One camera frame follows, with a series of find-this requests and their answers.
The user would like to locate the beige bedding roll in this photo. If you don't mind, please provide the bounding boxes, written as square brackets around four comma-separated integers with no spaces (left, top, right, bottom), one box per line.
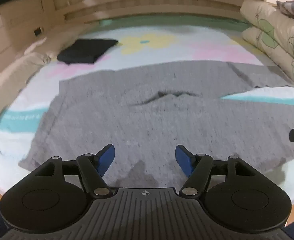
[0,37,62,133]

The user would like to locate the black folded cloth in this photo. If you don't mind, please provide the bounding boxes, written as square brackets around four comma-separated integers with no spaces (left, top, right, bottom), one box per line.
[56,38,119,65]

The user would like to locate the pastel flower printed blanket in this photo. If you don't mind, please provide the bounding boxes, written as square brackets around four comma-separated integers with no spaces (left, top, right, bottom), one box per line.
[0,17,294,205]

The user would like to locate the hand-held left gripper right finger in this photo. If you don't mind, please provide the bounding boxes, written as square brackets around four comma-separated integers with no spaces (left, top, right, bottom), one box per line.
[175,144,257,199]

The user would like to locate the cream floral pillow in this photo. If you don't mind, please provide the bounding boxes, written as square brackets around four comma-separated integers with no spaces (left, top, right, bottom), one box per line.
[239,0,294,69]
[242,27,294,95]

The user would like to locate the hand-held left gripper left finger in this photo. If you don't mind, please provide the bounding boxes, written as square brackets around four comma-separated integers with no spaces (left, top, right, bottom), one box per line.
[35,144,116,198]

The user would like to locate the beige wooden headboard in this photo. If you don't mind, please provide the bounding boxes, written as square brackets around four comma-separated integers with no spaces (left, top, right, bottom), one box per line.
[40,0,265,28]

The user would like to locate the grey pants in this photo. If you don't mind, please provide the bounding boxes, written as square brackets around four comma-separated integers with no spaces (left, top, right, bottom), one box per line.
[18,60,294,188]

